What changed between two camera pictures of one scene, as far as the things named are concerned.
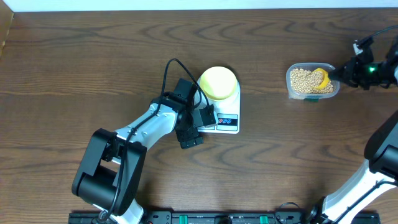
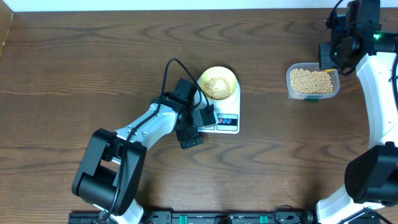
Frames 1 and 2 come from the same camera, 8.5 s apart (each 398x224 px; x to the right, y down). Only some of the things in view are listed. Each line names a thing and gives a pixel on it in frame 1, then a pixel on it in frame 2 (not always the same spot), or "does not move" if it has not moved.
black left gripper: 189,139 does not move
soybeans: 307,81 does not move
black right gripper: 352,76 -> 324,61
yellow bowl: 219,83 does not move
